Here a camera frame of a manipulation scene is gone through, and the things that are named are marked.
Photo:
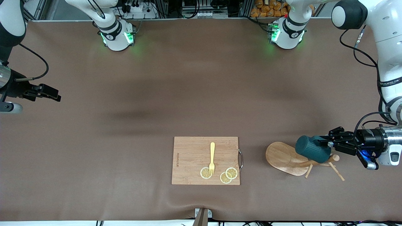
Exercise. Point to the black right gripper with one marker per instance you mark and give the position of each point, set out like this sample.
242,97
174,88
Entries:
14,87

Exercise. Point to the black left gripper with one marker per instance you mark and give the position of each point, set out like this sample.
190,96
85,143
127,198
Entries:
369,138

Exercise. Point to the dark teal cup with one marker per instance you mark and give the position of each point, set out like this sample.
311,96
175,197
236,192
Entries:
311,149

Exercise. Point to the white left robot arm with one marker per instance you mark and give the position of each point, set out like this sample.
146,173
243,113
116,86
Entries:
388,47

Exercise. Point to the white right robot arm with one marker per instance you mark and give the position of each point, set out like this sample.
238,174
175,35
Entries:
117,34

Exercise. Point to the wooden cup rack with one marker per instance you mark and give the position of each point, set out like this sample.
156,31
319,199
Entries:
281,157

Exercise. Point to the lemon slice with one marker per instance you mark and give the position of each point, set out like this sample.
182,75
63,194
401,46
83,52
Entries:
232,172
224,179
204,174

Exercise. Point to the brown table cover mat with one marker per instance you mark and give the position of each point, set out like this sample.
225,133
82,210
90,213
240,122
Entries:
125,188

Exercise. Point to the white power strip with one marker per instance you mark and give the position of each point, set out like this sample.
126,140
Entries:
138,8

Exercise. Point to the yellow plastic fork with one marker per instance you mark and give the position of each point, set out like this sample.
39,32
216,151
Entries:
212,150

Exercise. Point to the orange snack bag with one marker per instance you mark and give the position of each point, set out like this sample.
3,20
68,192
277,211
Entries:
267,9

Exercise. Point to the wooden cutting board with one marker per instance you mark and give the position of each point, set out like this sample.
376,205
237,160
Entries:
188,163

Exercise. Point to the aluminium frame profile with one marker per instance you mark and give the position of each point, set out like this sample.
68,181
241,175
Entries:
29,15

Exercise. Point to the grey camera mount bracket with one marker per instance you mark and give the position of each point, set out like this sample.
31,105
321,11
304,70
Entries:
202,218

